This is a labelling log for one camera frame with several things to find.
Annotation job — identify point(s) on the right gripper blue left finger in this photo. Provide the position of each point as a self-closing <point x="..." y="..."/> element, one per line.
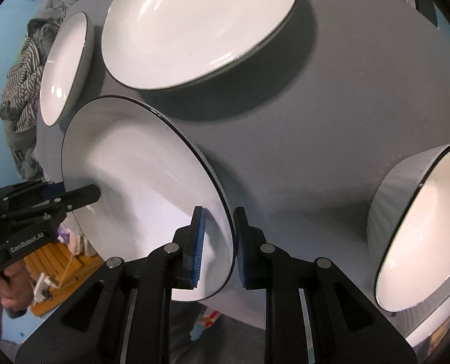
<point x="190" y="239"/>

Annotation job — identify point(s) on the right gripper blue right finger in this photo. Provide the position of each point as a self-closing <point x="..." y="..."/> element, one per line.
<point x="253" y="263"/>

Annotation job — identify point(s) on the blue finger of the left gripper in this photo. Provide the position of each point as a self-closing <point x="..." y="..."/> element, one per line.
<point x="53" y="190"/>
<point x="79" y="198"/>

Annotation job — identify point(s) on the small white plate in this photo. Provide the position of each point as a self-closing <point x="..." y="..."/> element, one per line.
<point x="66" y="68"/>

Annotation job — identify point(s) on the white bowl grey outside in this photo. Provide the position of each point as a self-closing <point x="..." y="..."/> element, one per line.
<point x="408" y="230"/>

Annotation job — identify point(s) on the large white plate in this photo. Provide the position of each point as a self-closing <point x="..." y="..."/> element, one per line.
<point x="163" y="44"/>

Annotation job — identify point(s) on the person's left hand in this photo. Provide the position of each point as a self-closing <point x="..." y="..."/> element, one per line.
<point x="16" y="291"/>

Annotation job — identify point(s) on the orange wooden wardrobe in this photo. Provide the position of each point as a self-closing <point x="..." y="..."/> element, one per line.
<point x="65" y="272"/>

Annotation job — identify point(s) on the striped shirt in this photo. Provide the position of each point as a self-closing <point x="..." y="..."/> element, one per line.
<point x="22" y="89"/>

